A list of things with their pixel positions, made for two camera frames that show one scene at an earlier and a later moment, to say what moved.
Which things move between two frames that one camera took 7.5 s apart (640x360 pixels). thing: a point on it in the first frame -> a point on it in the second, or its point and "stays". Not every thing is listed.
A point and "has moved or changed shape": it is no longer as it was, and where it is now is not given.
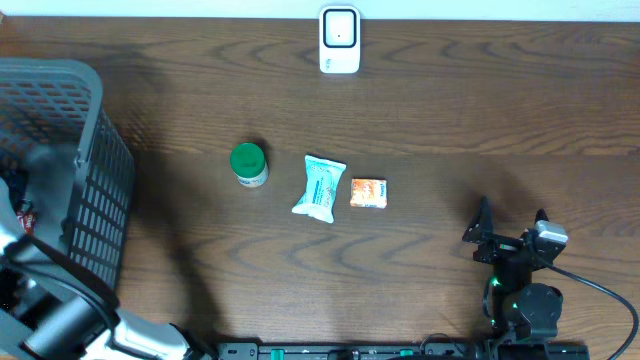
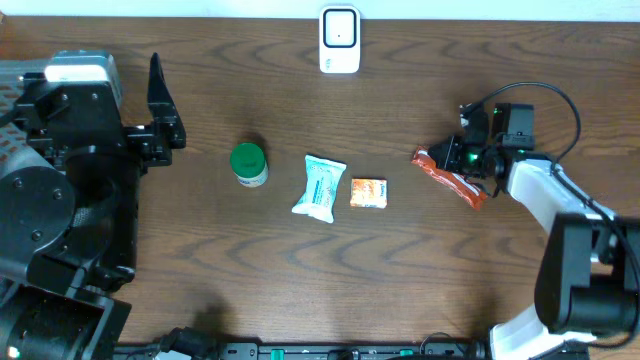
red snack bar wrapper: [27, 220] has moved or changed shape
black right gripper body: [512, 246] -> [469, 155]
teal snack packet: [322, 179] stays
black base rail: [498, 346] stays
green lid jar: [249, 164] stays
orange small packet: [368, 192] stays
